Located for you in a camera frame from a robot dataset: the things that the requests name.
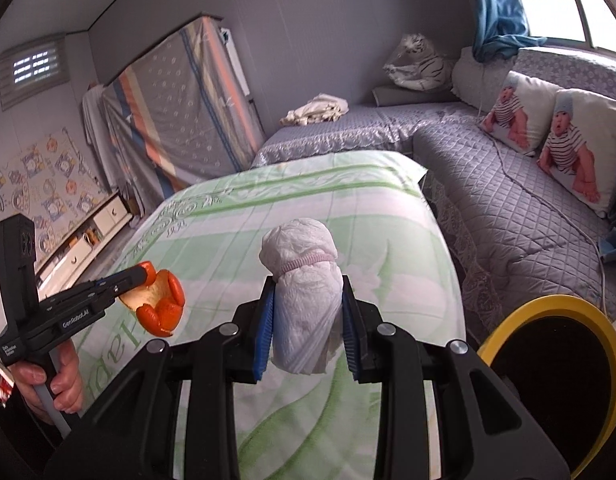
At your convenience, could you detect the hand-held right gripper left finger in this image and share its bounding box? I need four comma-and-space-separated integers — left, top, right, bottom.
50, 279, 277, 480

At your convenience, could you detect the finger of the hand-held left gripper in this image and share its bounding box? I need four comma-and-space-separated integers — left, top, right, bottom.
90, 264, 157, 306

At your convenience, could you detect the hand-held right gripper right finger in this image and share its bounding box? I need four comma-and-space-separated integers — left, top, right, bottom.
341, 275, 571, 480

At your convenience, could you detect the yellow rimmed black trash bin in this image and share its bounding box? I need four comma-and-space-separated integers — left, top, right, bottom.
475, 294, 616, 480

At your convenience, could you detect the person's left hand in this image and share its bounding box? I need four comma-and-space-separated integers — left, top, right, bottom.
10, 345, 84, 416

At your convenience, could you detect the white tv cabinet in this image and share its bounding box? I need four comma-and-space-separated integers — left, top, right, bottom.
35, 190, 134, 286

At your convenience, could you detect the green floral blanket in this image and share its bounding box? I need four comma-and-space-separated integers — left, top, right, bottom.
70, 150, 469, 480

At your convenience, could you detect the white hanging garment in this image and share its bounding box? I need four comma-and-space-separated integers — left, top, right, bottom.
82, 84, 114, 191

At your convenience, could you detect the grey quilted sofa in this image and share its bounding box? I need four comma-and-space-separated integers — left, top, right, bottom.
250, 47, 616, 361

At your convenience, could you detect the small window with blinds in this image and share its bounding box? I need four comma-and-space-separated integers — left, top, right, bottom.
0, 35, 71, 111

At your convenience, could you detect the cream crumpled cloth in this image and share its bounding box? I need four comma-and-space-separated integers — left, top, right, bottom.
280, 93, 350, 127

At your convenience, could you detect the grey bolster cushion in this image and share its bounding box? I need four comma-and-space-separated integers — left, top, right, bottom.
372, 85, 456, 107

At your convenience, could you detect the white tiger plush toy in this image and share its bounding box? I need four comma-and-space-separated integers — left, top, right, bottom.
383, 33, 456, 92

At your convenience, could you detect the baby print pillow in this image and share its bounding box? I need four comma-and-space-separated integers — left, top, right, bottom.
480, 71, 564, 157
536, 88, 616, 218

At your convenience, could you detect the grey quilted pillow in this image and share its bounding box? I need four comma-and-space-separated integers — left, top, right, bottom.
450, 46, 494, 111

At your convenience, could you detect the short blue curtain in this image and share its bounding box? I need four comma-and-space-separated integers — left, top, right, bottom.
468, 0, 549, 59

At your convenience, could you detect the large window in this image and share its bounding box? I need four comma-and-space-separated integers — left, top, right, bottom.
505, 0, 616, 56

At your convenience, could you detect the cartoon wall poster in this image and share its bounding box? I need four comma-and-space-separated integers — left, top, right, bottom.
0, 127, 114, 261

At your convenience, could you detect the white cable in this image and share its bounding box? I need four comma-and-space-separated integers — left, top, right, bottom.
480, 110, 615, 322

